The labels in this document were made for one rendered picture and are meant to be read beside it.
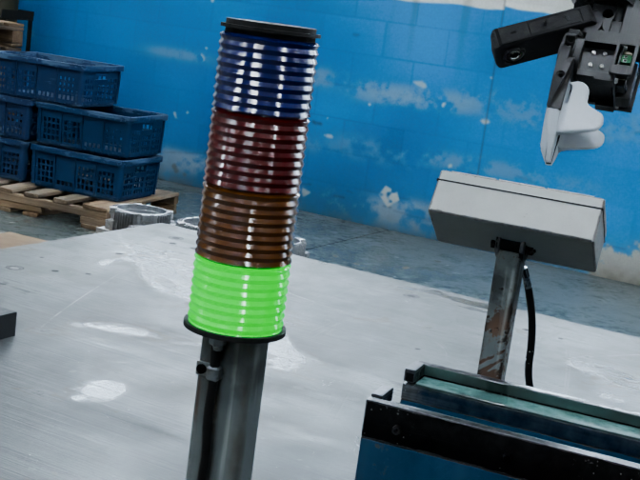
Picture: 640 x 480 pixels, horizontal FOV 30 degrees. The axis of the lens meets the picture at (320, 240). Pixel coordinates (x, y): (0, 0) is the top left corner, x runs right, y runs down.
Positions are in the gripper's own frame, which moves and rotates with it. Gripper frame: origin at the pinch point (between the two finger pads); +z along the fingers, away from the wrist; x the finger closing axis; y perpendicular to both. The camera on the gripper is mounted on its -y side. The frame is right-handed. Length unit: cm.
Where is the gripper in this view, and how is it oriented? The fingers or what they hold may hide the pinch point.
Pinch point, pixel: (544, 151)
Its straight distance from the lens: 128.0
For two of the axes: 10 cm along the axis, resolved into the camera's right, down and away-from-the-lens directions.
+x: 2.3, 4.6, 8.6
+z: -3.2, 8.7, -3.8
